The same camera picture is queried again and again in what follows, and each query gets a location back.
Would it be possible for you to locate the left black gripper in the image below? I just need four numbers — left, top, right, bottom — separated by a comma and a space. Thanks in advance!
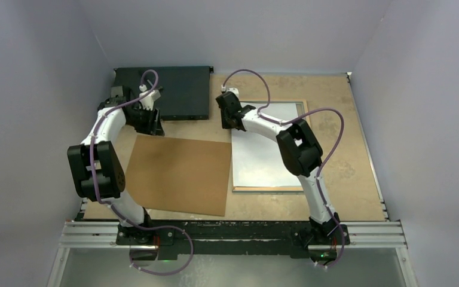
126, 105, 164, 136

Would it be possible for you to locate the hot air balloon photo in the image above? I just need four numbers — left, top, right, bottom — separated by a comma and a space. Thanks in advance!
231, 102, 305, 188

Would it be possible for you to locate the brown cardboard backing board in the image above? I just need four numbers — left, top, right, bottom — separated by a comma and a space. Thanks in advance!
126, 136, 231, 216

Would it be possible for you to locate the blue wooden picture frame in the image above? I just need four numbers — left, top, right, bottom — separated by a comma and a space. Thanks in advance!
231, 99, 311, 193

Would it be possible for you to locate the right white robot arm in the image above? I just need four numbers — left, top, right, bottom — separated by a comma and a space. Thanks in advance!
216, 91, 344, 243

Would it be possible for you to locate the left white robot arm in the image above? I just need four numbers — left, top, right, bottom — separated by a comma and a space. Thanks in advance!
67, 84, 164, 245

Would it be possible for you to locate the dark flat box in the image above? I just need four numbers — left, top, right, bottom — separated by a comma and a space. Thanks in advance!
111, 65, 215, 121

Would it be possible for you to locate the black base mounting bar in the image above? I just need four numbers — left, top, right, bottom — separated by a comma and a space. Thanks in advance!
116, 219, 350, 261

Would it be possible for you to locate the aluminium rail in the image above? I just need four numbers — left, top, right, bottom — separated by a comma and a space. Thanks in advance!
60, 221, 407, 249

